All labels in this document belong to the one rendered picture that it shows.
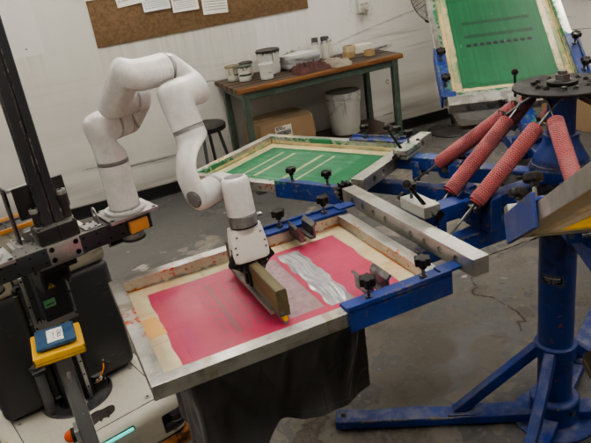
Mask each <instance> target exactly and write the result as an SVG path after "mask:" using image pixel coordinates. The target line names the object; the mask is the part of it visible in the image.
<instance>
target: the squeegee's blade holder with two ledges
mask: <svg viewBox="0 0 591 443"><path fill-rule="evenodd" d="M230 270H231V271H232V272H233V273H234V274H235V275H236V276H237V278H238V279H239V280H240V281H241V282H242V283H243V284H244V285H245V287H246V288H247V289H248V290H249V291H250V292H251V293H252V294H253V296H254V297H255V298H256V299H257V300H258V301H259V302H260V303H261V304H262V306H263V307H264V308H265V309H266V310H267V311H268V312H269V313H270V315H272V314H274V313H275V309H274V308H273V307H272V306H271V305H270V304H269V303H268V302H267V301H266V300H265V298H264V297H263V296H262V295H261V294H260V293H259V292H258V291H257V290H256V289H255V288H254V287H250V286H249V285H248V284H246V283H245V280H244V276H243V275H242V273H241V272H240V271H239V270H233V269H230Z"/></svg>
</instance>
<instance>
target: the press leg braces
mask: <svg viewBox="0 0 591 443"><path fill-rule="evenodd" d="M577 342H578V349H577V357H576V359H575V360H574V361H573V363H575V364H580V365H583V364H582V356H583V354H584V353H585V352H588V351H591V349H590V348H589V347H587V346H586V345H584V344H582V343H581V342H580V341H579V340H578V339H577ZM535 358H536V346H535V344H534V342H533V341H532V342H531V343H530V344H529V345H527V346H526V347H525V348H523V349H522V350H521V351H520V352H518V353H517V354H516V355H515V356H514V357H513V358H512V359H510V360H509V361H507V362H506V363H505V364H504V365H502V366H501V367H500V368H498V369H497V370H496V371H495V372H493V373H492V374H491V375H489V376H488V377H487V378H486V379H484V380H483V381H482V382H480V383H479V384H478V385H477V386H476V387H475V388H474V389H472V390H471V391H470V392H469V393H467V394H466V395H465V396H463V397H462V398H461V399H460V400H458V401H457V402H456V403H446V407H447V413H448V417H457V416H476V415H477V412H476V409H475V405H476V404H478V403H479V402H480V401H482V400H483V399H484V398H486V397H487V396H488V395H490V394H491V393H492V392H493V391H494V390H495V389H497V388H498V387H499V386H500V385H502V384H503V383H504V382H506V381H507V380H508V379H510V378H511V377H512V376H513V375H515V374H516V373H518V372H519V371H520V370H521V369H523V368H524V367H525V366H527V365H528V364H529V363H530V362H531V361H532V360H533V359H535ZM555 366H556V356H555V355H552V354H548V353H544V356H543V361H542V365H541V370H540V374H539V378H538V383H537V386H536V393H535V398H534V402H533V406H532V410H531V413H530V417H529V424H528V428H527V431H526V435H525V439H524V442H523V443H538V442H539V439H540V434H541V431H542V427H543V423H544V416H545V412H546V408H547V403H548V400H549V395H550V392H551V384H552V379H553V375H554V371H555Z"/></svg>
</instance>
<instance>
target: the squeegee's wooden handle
mask: <svg viewBox="0 0 591 443"><path fill-rule="evenodd" d="M225 245H226V250H227V253H228V258H229V262H230V251H229V245H228V240H226V241H225ZM247 264H248V271H249V273H250V274H251V276H252V283H253V287H254V288H255V289H256V290H257V291H258V292H259V293H260V294H261V295H262V296H263V297H264V298H265V300H266V301H267V302H268V303H269V304H270V305H271V306H272V307H273V308H274V309H275V313H276V314H277V315H278V316H279V317H283V316H287V315H289V314H291V313H290V308H289V303H288V294H287V289H286V288H285V287H284V286H283V285H282V284H281V283H279V282H278V281H277V280H276V279H275V278H274V277H273V276H272V275H271V274H270V273H269V272H268V271H267V270H266V269H265V268H264V267H263V266H262V265H261V264H260V263H259V262H258V261H257V260H254V261H252V262H249V263H247Z"/></svg>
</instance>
